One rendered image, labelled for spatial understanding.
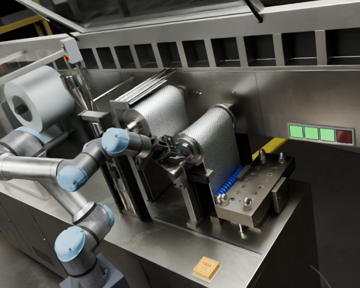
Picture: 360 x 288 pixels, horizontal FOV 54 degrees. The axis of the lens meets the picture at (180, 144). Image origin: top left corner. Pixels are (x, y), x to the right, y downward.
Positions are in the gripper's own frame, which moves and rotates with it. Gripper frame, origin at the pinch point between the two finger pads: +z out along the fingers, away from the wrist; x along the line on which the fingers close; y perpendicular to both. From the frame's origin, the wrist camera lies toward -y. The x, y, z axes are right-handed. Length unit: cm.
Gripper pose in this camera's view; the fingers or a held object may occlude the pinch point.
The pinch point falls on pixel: (176, 158)
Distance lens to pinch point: 134.6
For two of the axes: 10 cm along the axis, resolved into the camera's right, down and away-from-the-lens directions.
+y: 7.3, -4.8, -4.8
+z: 6.1, 1.7, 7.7
